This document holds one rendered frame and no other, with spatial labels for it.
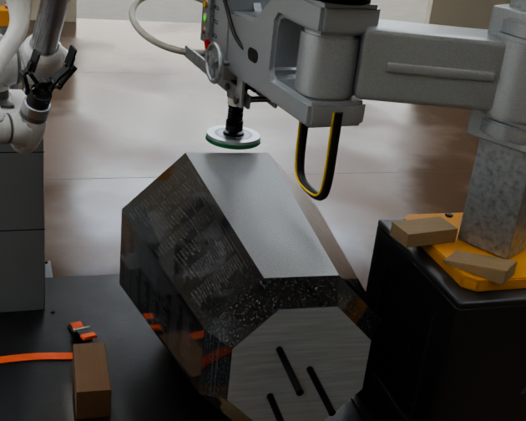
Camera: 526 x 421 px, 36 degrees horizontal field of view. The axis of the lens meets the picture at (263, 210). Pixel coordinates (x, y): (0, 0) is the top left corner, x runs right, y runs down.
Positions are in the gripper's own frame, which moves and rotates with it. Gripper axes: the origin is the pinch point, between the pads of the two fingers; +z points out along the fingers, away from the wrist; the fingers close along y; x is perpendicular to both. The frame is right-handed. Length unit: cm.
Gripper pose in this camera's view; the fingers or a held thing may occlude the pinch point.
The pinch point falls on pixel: (54, 52)
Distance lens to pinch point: 260.8
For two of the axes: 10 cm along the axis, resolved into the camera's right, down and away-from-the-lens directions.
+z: 4.3, -6.6, -6.1
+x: 6.2, 7.1, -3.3
